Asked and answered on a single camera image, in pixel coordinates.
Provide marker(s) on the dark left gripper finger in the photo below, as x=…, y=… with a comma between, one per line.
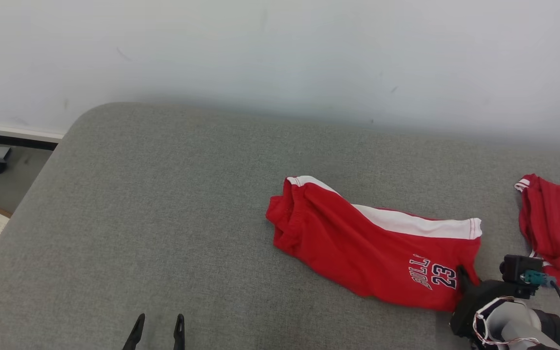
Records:
x=135, y=333
x=179, y=333

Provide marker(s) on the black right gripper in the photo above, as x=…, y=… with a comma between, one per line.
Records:
x=474, y=299

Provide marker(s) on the red number 23 basketball jersey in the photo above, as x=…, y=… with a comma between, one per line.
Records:
x=559, y=223

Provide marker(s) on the red white-striped basketball shorts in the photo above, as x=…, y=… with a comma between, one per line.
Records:
x=358, y=253

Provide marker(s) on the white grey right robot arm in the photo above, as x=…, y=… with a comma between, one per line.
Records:
x=508, y=318

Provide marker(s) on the white and black baseboard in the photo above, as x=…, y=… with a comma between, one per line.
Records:
x=12, y=136

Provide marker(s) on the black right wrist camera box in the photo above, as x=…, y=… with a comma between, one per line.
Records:
x=518, y=267

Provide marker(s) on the teal right camera connector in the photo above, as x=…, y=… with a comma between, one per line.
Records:
x=535, y=278

